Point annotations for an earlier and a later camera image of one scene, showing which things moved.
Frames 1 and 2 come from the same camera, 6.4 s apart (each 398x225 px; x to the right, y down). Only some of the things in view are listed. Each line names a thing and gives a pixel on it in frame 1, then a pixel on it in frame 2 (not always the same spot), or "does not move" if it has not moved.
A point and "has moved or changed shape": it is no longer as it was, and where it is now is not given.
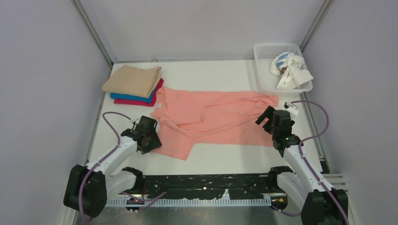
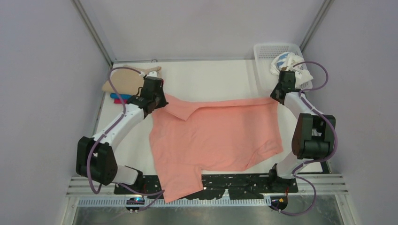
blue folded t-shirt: [125, 96] does not move
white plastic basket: [264, 53] does not move
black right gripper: [274, 118] → [277, 95]
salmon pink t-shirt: [185, 119] has moved or changed shape
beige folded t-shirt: [133, 81] does not move
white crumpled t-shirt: [290, 67] does not move
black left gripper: [149, 133] → [156, 102]
